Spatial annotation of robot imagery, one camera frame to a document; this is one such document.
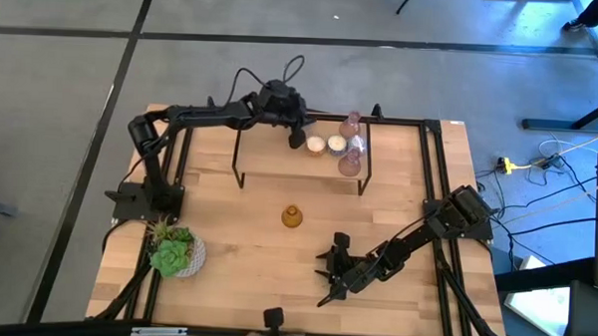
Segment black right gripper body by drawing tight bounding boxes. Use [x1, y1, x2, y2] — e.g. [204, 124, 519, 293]
[327, 231, 386, 296]

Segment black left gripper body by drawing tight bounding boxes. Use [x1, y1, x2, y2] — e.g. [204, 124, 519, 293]
[252, 78, 309, 151]

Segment red patterned votive candle bowl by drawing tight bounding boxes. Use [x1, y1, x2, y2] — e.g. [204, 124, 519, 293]
[304, 134, 328, 159]

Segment pink ribbed glass candle holder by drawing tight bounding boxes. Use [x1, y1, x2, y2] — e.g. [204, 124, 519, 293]
[337, 149, 364, 179]
[340, 110, 365, 142]

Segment blue white glass candle holder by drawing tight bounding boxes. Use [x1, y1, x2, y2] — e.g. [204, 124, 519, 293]
[347, 134, 370, 158]

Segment amber ribbed glass candle holder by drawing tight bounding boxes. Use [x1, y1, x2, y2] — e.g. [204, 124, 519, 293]
[280, 203, 305, 230]

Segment wooden shelf riser black legs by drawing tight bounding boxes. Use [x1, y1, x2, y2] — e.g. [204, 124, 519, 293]
[229, 108, 375, 199]

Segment green succulent in white pot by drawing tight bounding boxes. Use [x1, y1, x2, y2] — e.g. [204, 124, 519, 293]
[144, 219, 208, 279]

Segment white panel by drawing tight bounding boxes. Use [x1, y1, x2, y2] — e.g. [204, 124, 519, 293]
[501, 254, 572, 336]

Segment black bar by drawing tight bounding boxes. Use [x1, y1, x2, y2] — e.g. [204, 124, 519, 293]
[493, 252, 597, 298]

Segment person's leg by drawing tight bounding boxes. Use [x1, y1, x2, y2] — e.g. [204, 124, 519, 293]
[561, 0, 598, 34]

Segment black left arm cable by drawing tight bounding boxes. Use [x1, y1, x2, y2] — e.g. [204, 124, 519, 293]
[224, 52, 307, 113]

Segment black aluminium table frame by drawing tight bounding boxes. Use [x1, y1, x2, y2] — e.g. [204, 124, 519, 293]
[86, 91, 514, 336]

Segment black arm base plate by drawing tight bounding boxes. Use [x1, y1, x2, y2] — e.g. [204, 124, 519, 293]
[103, 180, 185, 224]
[423, 199, 495, 241]

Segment silver bracket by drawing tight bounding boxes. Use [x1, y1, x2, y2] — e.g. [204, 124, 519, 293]
[130, 325, 188, 336]

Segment black floor cable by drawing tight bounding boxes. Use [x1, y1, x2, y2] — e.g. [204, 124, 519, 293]
[556, 156, 598, 202]
[513, 212, 598, 240]

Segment white floor cable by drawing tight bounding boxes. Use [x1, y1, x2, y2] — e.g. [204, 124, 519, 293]
[537, 138, 586, 160]

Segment blue desk foot frame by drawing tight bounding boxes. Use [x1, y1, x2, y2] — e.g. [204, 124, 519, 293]
[521, 90, 598, 134]

